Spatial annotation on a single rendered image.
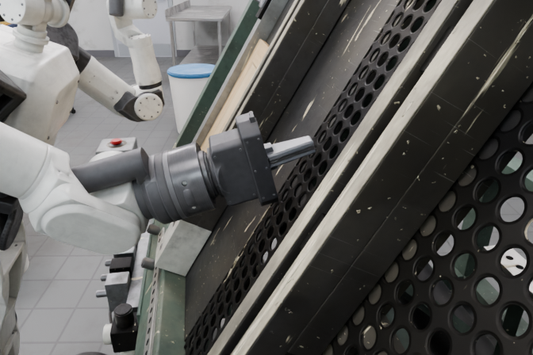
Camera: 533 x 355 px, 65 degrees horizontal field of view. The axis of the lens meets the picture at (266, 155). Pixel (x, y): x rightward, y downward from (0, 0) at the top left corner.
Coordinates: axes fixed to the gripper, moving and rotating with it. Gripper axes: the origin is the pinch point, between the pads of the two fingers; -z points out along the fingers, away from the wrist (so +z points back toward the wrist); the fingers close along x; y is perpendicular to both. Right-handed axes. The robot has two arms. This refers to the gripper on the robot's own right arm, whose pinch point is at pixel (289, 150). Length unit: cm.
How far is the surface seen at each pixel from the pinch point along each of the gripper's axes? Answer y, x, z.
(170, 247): 24.8, -25.5, 25.8
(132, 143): 92, -25, 43
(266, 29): 68, 4, -9
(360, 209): -20.2, 3.1, -2.1
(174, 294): 19.1, -32.7, 27.1
